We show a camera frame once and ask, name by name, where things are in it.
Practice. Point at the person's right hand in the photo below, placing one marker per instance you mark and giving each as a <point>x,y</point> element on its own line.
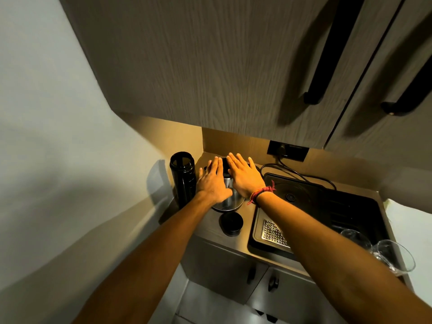
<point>246,178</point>

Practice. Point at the person's left hand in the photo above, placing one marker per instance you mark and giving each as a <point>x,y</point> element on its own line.
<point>212,185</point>

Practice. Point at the person's left middle finger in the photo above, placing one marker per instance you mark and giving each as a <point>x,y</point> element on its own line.
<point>215,165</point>

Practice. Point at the person's left little finger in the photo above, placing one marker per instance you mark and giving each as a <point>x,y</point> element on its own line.
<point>201,172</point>

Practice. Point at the person's right middle finger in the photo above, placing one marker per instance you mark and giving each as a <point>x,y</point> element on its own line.
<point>236,161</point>

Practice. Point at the person's right little finger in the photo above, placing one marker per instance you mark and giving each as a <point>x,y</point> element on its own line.
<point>253,164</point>

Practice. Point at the person's right forearm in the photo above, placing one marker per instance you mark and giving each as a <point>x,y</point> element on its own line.
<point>337,266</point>

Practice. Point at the person's left forearm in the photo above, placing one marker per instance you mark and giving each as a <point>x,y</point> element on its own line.
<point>152,263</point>

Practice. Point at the tall black bottle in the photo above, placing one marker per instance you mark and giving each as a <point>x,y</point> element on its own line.
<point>182,180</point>

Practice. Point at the steel electric kettle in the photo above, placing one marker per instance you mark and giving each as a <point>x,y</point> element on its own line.
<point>228,199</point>

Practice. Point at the round black lid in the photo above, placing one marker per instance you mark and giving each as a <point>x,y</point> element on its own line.
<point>231,223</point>

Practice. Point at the steel perforated drain tray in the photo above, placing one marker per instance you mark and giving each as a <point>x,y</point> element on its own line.
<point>272,232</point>

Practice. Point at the black kitchen sink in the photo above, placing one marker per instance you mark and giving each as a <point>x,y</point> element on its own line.
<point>337,209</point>

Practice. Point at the grey base cabinet door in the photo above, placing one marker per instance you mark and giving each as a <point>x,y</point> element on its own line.
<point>219,266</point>
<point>297,300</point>

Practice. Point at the wide wooden cabinet door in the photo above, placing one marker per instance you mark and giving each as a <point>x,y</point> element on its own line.
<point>216,64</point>

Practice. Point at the small black cabinet knob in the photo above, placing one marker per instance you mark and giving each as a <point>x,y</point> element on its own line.
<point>273,284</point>
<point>251,275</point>

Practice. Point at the clear drinking glass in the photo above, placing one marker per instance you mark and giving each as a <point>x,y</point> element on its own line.
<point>395,257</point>
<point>356,237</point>

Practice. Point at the narrow wooden cabinet door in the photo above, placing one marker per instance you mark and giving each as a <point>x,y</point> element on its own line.
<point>391,131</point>

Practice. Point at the black wall socket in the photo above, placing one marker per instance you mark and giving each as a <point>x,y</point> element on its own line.
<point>288,151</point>

